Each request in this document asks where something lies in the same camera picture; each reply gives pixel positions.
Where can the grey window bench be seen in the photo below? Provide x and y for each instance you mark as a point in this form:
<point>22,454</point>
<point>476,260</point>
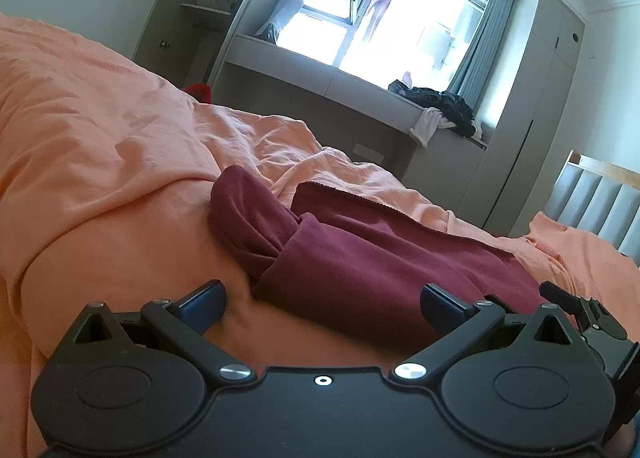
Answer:
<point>320,87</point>

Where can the red thing on floor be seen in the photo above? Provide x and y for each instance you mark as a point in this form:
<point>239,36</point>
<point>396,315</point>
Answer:
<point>198,92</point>

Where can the white cloth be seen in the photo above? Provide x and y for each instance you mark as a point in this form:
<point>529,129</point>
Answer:
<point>427,125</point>

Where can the person's right forearm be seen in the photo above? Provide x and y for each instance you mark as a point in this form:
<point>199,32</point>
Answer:
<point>627,443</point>

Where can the maroon long-sleeve shirt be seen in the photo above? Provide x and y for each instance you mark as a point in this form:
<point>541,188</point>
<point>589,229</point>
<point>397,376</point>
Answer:
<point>390,278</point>

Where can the grey padded headboard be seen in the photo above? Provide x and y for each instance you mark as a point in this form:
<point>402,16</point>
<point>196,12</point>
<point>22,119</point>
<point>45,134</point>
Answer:
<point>595,208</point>

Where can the hanging pink garment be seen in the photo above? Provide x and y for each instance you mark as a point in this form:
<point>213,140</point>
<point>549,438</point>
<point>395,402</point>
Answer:
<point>377,12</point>

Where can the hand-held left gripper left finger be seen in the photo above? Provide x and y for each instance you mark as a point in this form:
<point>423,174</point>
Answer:
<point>202,307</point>

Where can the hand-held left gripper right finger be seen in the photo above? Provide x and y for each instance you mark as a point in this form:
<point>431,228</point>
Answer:
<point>442,309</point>

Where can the open grey wardrobe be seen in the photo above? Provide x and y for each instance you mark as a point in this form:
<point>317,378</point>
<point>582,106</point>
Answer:
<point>170,12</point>

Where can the white wall socket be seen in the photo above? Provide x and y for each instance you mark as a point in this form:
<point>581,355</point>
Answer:
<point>369,152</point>

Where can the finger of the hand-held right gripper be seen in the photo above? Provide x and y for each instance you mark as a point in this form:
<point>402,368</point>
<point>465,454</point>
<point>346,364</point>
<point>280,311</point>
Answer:
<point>557,294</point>
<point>500,304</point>

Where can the orange duvet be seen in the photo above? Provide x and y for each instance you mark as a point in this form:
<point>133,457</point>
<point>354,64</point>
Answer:
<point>100,162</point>

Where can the window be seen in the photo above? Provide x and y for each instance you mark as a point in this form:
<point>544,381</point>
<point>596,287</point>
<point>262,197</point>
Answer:
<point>415,27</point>

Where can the tall grey closed wardrobe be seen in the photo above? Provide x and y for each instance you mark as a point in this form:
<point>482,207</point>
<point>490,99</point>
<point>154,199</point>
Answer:
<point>530,112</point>

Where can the long blue-grey curtain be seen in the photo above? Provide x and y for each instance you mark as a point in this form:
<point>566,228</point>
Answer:
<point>482,47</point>

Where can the pile of dark clothes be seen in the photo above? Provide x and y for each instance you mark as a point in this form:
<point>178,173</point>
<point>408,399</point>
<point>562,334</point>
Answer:
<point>450,105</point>

